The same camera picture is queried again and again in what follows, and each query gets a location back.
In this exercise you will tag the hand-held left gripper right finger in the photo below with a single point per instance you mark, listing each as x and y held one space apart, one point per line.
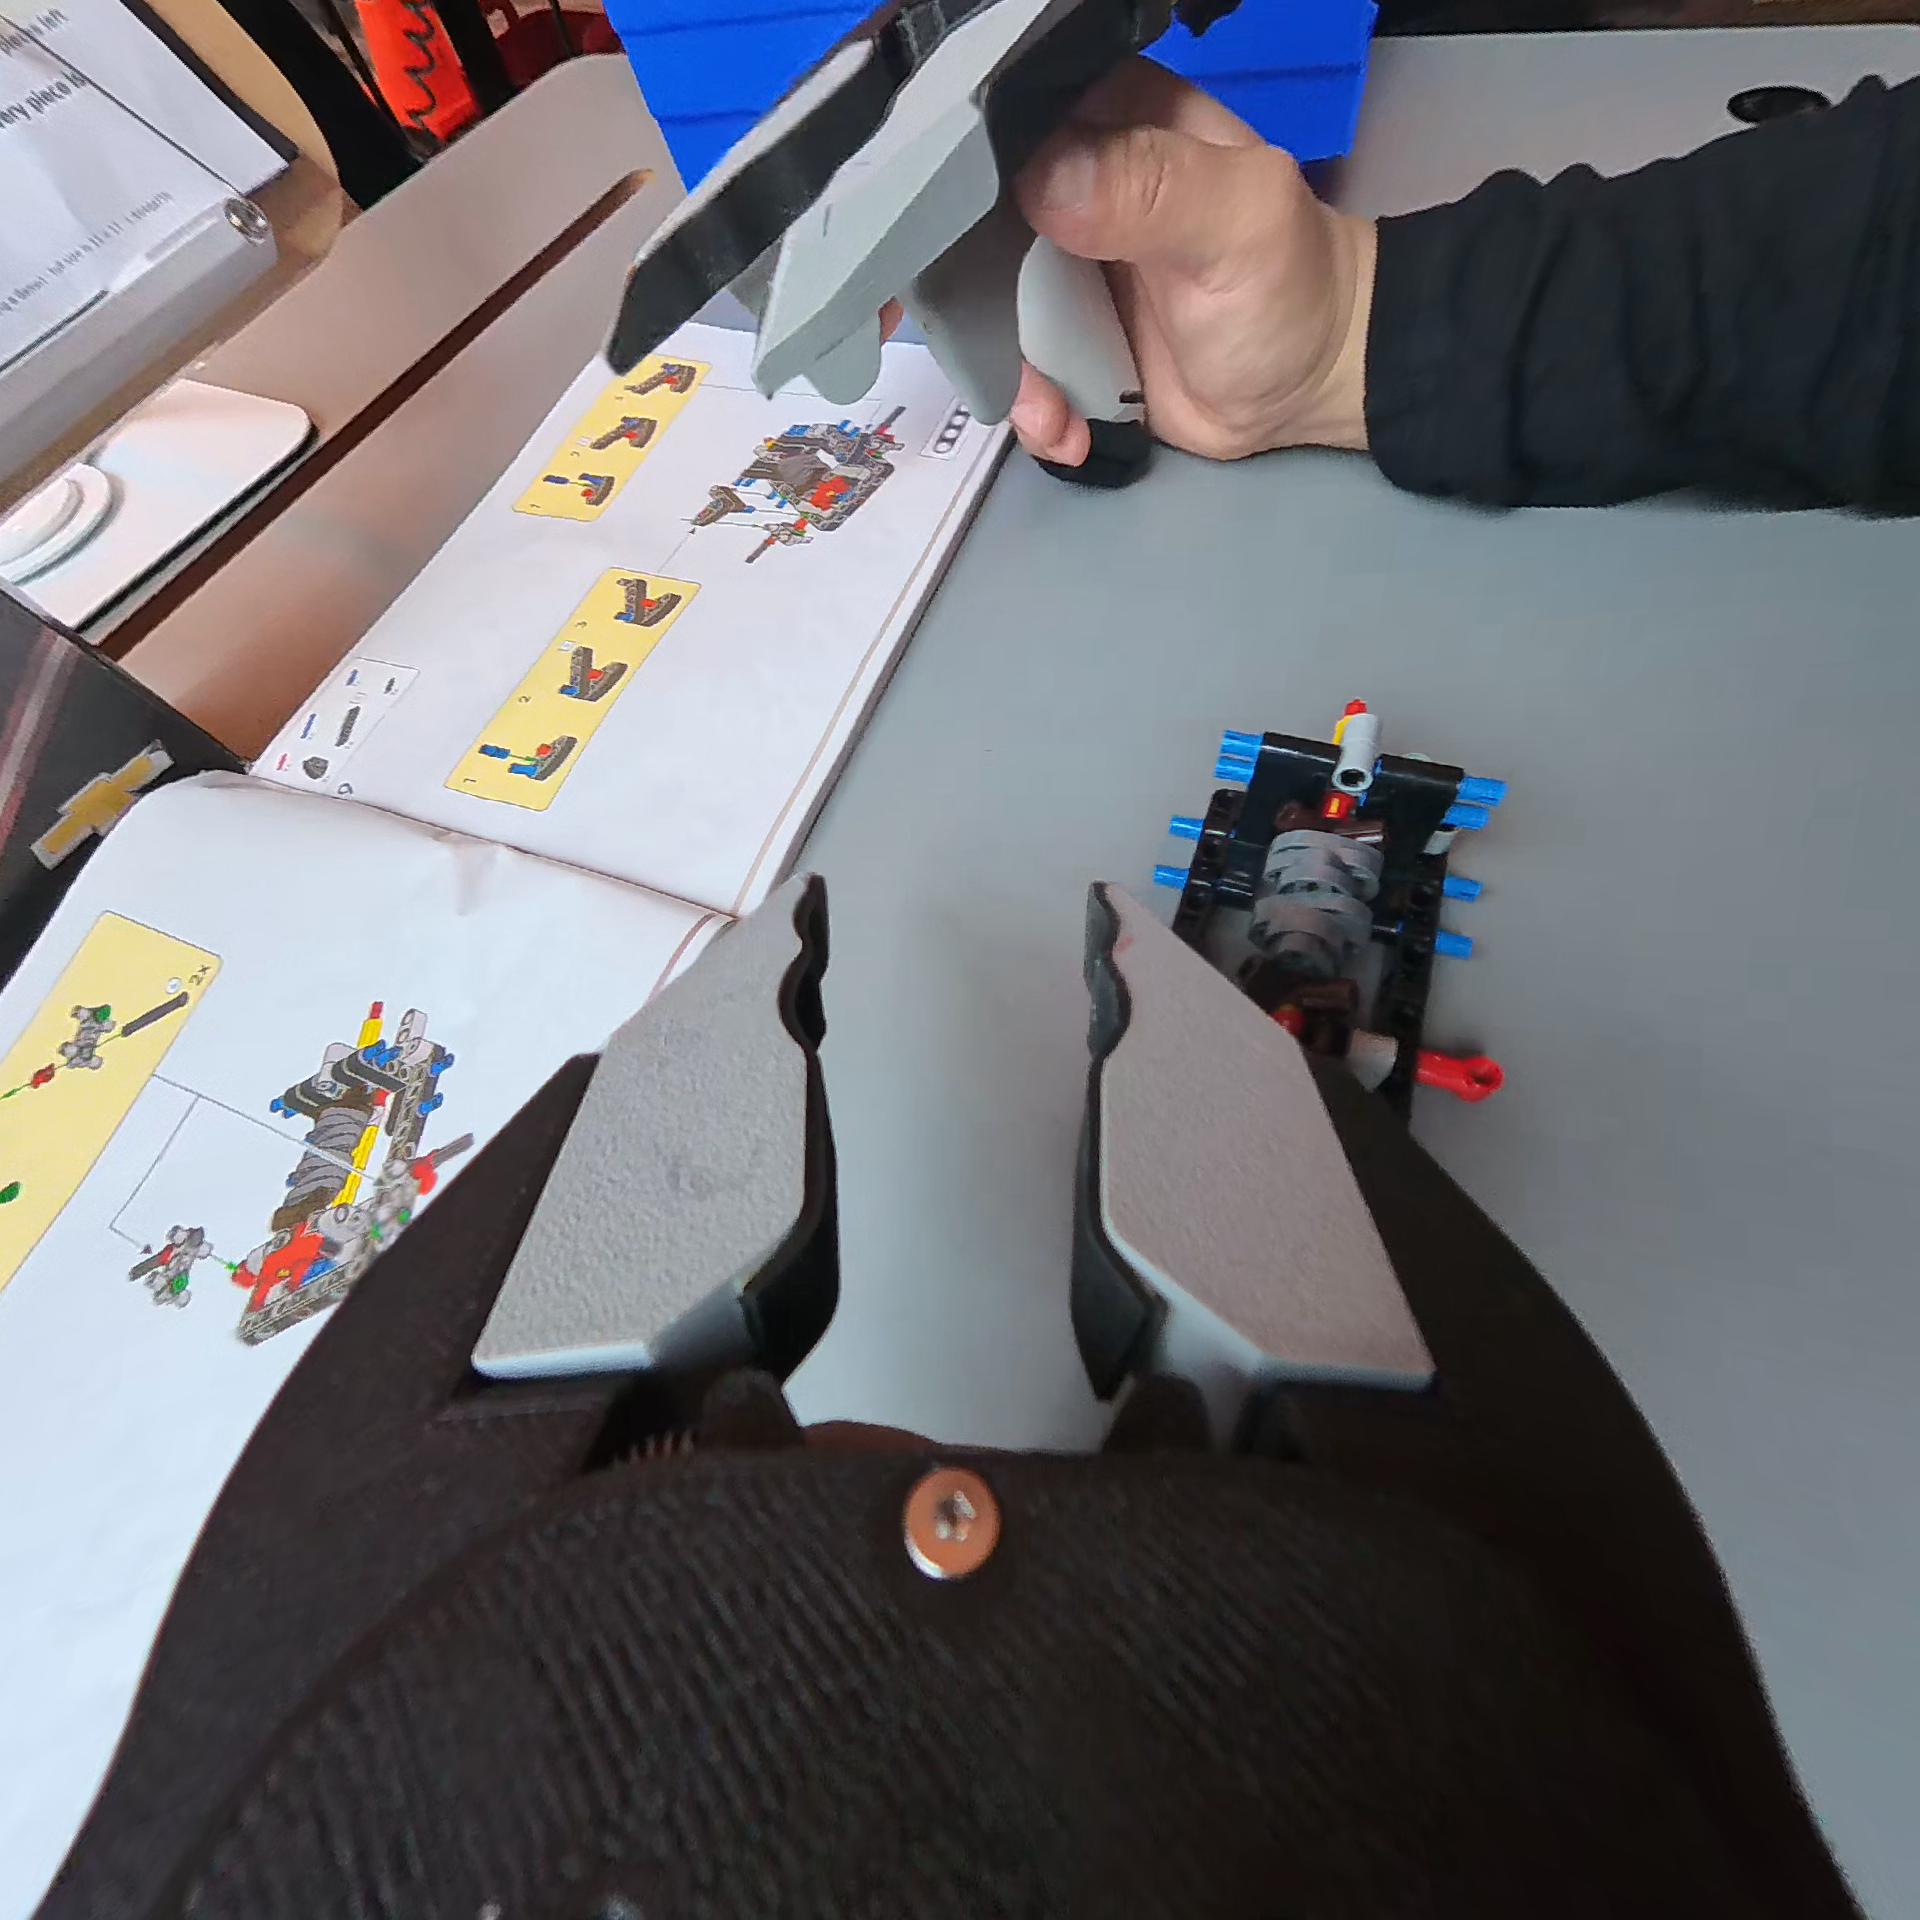
1244 1201

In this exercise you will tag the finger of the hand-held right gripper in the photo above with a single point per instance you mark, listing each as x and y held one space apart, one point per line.
750 210
899 193

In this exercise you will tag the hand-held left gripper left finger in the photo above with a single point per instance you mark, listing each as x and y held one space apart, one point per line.
659 1187

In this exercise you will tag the black lego frame assembly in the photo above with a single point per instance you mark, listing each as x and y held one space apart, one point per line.
1202 878

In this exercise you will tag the lego instruction booklet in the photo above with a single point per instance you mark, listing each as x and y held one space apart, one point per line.
674 722

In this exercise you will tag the person's right forearm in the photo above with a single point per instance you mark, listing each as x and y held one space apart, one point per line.
1650 299

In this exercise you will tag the black lego box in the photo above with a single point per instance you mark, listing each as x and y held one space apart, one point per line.
76 706

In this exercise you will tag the person's right hand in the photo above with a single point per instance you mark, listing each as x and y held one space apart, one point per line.
1244 285

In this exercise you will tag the grey table with brown edge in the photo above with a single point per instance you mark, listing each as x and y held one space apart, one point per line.
451 331

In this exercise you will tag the blue plastic bin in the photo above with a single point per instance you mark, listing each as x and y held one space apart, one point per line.
1273 92

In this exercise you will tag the clear acrylic sign holder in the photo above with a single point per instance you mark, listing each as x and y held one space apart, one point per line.
178 285

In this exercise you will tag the white tray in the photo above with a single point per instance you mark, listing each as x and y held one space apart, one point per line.
194 465

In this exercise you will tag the printed instruction sheet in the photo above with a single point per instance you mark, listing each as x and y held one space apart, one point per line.
91 180

